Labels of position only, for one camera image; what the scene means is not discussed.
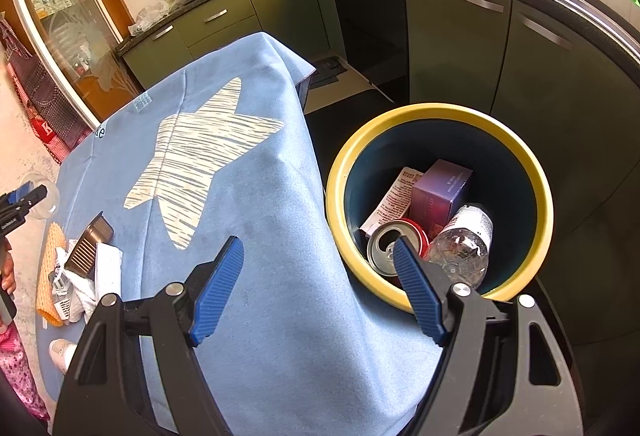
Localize clear plastic cup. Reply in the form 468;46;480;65
22;170;60;219

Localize crushed clear plastic bottle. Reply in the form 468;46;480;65
426;205;494;289

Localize crushed red cola can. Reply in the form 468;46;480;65
367;218;430;278

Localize red white milk carton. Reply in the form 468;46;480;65
360;167;423;237

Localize purple cardboard box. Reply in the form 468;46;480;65
408;159;473;232

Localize white paper tissue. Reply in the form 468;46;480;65
50;243;124;323

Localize yellow rimmed dark trash bin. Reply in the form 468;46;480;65
326;103;553;311

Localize small white pill bottle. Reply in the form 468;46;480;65
49;338;77;374

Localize orange foam fruit net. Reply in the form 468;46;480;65
36;222;66;328

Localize person's left hand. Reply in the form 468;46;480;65
1;239;16;295

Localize red checked apron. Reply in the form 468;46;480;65
29;114;70;164

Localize blue patterned tablecloth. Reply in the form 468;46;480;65
54;32;440;435

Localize glass sliding door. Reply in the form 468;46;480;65
12;0;140;130

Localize clear plastic bag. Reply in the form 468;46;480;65
128;0;171;37

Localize green lower cabinets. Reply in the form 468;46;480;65
117;0;640;347

